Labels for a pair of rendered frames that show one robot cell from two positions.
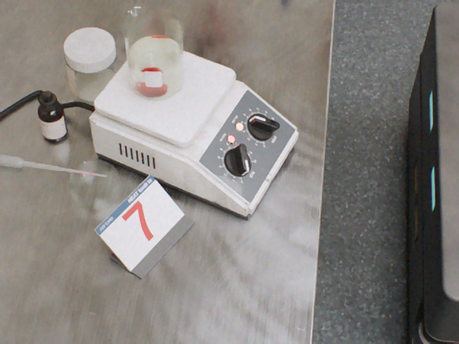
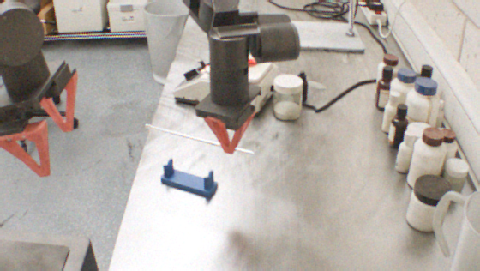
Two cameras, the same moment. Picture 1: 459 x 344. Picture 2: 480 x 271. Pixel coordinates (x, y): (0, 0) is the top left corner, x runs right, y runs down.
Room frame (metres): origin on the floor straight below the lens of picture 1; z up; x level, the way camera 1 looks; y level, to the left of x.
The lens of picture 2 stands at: (1.70, 0.02, 1.32)
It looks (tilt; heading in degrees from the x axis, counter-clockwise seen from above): 33 degrees down; 177
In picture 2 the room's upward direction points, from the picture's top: straight up
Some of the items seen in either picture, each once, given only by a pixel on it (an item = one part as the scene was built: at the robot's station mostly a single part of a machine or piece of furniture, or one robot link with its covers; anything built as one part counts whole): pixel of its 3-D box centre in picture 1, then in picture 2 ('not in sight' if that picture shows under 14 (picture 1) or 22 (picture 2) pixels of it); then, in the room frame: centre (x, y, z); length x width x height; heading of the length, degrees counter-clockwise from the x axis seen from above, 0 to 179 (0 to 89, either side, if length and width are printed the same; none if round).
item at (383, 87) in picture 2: not in sight; (385, 87); (0.71, 0.39, 0.80); 0.04 x 0.04 x 0.10
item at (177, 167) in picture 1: (187, 124); (230, 81); (0.66, 0.05, 0.79); 0.22 x 0.13 x 0.08; 65
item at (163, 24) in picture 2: not in sight; (175, 40); (-0.98, -0.19, 0.22); 0.33 x 0.33 x 0.41
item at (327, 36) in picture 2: not in sight; (309, 34); (0.30, 0.30, 0.76); 0.30 x 0.20 x 0.01; 85
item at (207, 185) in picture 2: not in sight; (188, 176); (0.97, -0.03, 0.77); 0.10 x 0.03 x 0.04; 62
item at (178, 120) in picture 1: (165, 90); (241, 65); (0.67, 0.08, 0.83); 0.12 x 0.12 x 0.01; 65
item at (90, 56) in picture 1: (92, 69); (287, 98); (0.74, 0.17, 0.79); 0.06 x 0.06 x 0.08
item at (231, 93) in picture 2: not in sight; (229, 86); (1.01, 0.04, 0.96); 0.10 x 0.07 x 0.07; 153
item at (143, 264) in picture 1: (145, 226); not in sight; (0.53, 0.09, 0.77); 0.09 x 0.06 x 0.04; 145
